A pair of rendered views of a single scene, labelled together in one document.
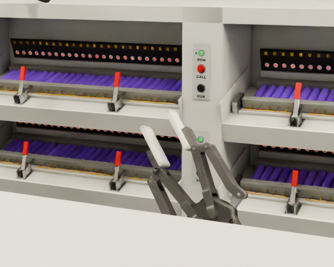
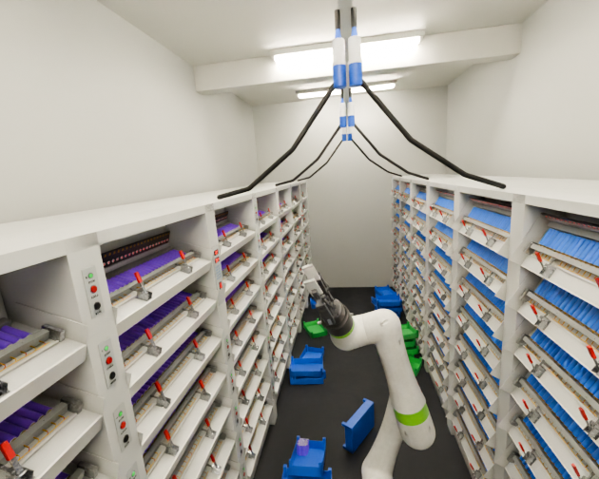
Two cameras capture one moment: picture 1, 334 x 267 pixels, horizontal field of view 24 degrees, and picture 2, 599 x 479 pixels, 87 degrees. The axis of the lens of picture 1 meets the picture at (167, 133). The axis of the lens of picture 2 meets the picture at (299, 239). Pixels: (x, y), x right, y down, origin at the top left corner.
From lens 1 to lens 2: 1.57 m
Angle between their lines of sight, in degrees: 103
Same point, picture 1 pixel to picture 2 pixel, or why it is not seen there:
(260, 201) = (133, 366)
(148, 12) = (28, 256)
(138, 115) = (39, 373)
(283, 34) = not seen: hidden behind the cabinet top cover
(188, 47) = (77, 276)
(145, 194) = (63, 447)
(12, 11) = not seen: outside the picture
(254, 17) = (118, 233)
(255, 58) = not seen: hidden behind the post
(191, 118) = (94, 336)
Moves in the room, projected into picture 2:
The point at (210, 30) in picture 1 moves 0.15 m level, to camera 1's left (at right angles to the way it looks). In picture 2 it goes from (91, 253) to (66, 270)
